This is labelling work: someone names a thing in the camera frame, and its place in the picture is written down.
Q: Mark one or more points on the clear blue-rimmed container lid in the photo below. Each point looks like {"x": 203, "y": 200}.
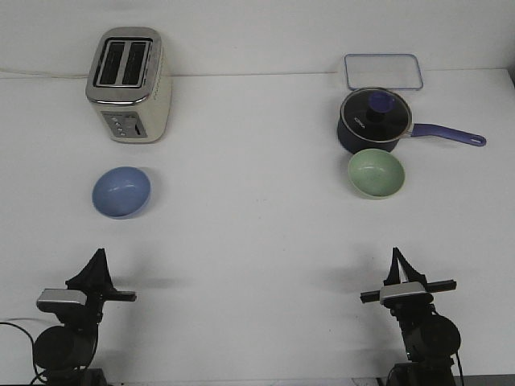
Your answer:
{"x": 394, "y": 71}

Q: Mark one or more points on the blue bowl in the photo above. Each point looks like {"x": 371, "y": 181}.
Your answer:
{"x": 121, "y": 192}

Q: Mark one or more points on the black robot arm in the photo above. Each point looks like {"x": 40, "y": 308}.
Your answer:
{"x": 65, "y": 352}
{"x": 431, "y": 341}

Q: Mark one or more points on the dark blue saucepan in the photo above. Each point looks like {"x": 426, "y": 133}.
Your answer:
{"x": 354, "y": 144}

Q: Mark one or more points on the cream silver two-slot toaster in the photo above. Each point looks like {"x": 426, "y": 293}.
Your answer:
{"x": 129, "y": 85}

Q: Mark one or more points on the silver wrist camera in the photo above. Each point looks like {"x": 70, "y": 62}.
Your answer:
{"x": 51, "y": 300}
{"x": 391, "y": 292}

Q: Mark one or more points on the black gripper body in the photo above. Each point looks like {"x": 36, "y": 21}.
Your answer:
{"x": 408, "y": 297}
{"x": 97, "y": 296}

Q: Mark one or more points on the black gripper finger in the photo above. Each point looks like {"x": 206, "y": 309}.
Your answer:
{"x": 107, "y": 280}
{"x": 393, "y": 277}
{"x": 91, "y": 277}
{"x": 410, "y": 272}

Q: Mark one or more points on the green bowl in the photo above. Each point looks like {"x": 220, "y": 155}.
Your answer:
{"x": 376, "y": 174}

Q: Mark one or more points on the glass pot lid blue knob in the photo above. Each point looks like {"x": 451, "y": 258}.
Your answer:
{"x": 376, "y": 114}

